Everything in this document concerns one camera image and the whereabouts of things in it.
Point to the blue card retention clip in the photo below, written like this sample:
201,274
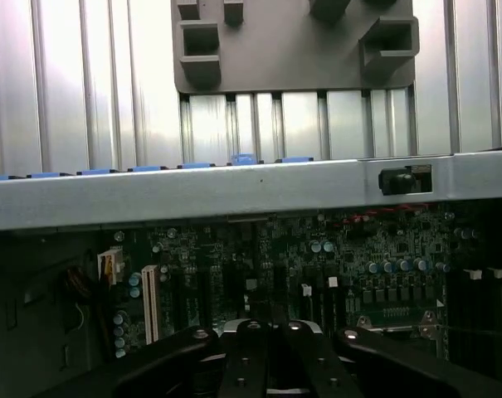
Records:
194,166
294,159
95,171
44,175
242,159
146,168

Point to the green motherboard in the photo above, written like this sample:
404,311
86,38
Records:
400,248

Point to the white motherboard power connector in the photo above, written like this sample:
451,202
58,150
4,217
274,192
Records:
109,267

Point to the CPU socket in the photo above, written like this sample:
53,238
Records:
427,327

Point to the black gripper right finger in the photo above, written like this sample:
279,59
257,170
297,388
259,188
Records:
313,365

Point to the white expansion slot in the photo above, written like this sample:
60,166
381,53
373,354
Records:
149,307

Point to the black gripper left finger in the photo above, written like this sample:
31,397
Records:
246,360

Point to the open black PC case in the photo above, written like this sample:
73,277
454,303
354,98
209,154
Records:
192,195

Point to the grey printed parts rack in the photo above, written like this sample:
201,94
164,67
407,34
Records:
296,62

